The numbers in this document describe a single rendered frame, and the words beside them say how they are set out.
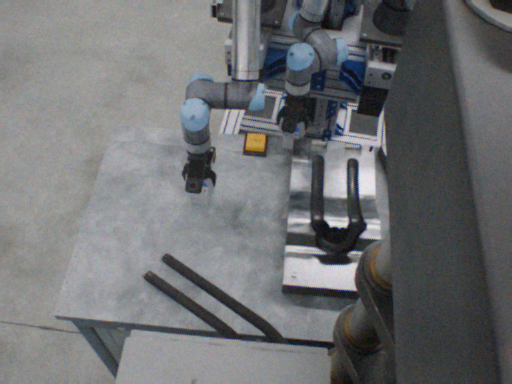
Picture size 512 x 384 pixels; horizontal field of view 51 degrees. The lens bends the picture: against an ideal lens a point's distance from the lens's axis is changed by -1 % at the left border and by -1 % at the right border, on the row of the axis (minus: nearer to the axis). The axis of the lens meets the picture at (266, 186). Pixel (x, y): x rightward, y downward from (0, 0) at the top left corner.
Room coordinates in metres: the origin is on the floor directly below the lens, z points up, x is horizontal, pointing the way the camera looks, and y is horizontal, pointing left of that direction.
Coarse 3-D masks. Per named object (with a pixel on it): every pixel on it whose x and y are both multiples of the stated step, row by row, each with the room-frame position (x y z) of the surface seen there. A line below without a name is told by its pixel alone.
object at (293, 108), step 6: (288, 102) 1.17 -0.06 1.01; (294, 102) 1.17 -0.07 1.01; (300, 102) 1.17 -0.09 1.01; (288, 108) 1.15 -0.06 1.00; (294, 108) 1.15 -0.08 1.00; (300, 108) 1.15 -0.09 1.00; (288, 114) 1.14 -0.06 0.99; (294, 114) 1.14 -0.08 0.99; (288, 120) 1.12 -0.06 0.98; (294, 120) 1.12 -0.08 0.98; (282, 126) 1.11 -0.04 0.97; (288, 126) 1.10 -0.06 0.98; (294, 126) 1.11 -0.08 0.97; (288, 132) 1.10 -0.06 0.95
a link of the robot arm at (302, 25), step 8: (304, 0) 1.36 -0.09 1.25; (312, 0) 1.34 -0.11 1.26; (320, 0) 1.34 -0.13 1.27; (328, 0) 1.35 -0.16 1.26; (304, 8) 1.35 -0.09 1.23; (312, 8) 1.33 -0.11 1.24; (320, 8) 1.34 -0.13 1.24; (296, 16) 1.38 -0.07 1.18; (304, 16) 1.34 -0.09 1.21; (312, 16) 1.33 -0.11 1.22; (320, 16) 1.34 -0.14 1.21; (296, 24) 1.35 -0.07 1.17; (304, 24) 1.33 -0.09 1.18; (312, 24) 1.33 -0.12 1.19; (320, 24) 1.35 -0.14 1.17; (296, 32) 1.34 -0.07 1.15; (304, 32) 1.31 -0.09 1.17; (312, 32) 1.30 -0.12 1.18; (304, 40) 1.30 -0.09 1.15
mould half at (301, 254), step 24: (336, 144) 1.11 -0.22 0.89; (360, 144) 1.12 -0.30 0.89; (336, 168) 1.02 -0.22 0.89; (360, 168) 1.02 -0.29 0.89; (336, 192) 0.93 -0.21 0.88; (360, 192) 0.93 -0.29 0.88; (288, 216) 0.80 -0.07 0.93; (336, 216) 0.81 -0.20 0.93; (288, 240) 0.75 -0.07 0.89; (312, 240) 0.75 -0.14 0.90; (360, 240) 0.75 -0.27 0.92; (288, 264) 0.69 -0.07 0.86; (312, 264) 0.69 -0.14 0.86; (336, 264) 0.70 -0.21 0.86; (288, 288) 0.63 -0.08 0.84; (312, 288) 0.63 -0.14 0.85; (336, 288) 0.62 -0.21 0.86
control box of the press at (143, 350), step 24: (144, 336) 0.26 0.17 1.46; (168, 336) 0.26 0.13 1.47; (192, 336) 0.26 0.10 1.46; (144, 360) 0.22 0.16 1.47; (168, 360) 0.23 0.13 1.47; (192, 360) 0.23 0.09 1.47; (216, 360) 0.23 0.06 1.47; (240, 360) 0.23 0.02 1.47; (264, 360) 0.23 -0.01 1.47; (288, 360) 0.23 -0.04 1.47; (312, 360) 0.24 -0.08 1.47
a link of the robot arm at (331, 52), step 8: (320, 32) 1.30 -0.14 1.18; (312, 40) 1.28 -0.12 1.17; (320, 40) 1.27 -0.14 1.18; (328, 40) 1.27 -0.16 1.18; (336, 40) 1.27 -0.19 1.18; (320, 48) 1.23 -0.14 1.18; (328, 48) 1.23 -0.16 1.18; (336, 48) 1.24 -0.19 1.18; (344, 48) 1.25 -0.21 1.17; (320, 56) 1.21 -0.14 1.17; (328, 56) 1.21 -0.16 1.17; (336, 56) 1.22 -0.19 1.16; (344, 56) 1.24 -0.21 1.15; (320, 64) 1.19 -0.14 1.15; (328, 64) 1.21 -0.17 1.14; (336, 64) 1.22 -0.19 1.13
